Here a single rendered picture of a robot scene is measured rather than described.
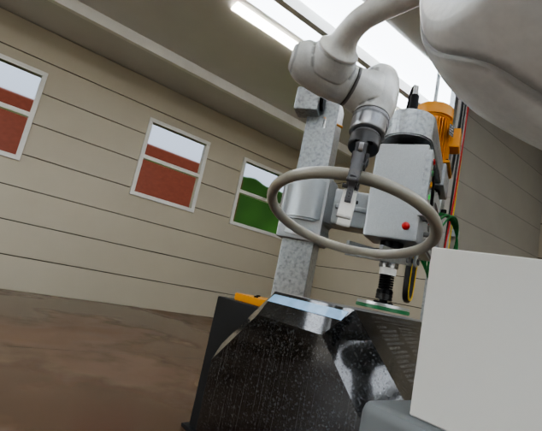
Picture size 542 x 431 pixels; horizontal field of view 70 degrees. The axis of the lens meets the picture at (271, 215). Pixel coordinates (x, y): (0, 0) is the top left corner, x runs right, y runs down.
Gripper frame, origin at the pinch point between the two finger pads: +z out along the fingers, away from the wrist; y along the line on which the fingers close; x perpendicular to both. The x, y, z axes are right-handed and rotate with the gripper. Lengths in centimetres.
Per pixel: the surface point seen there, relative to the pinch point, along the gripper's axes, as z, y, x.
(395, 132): -72, 61, -7
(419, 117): -80, 58, -15
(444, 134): -121, 117, -35
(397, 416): 39, -45, -11
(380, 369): 26.9, 31.1, -16.6
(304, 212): -53, 119, 31
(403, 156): -63, 65, -12
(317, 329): 21.3, 35.0, 1.7
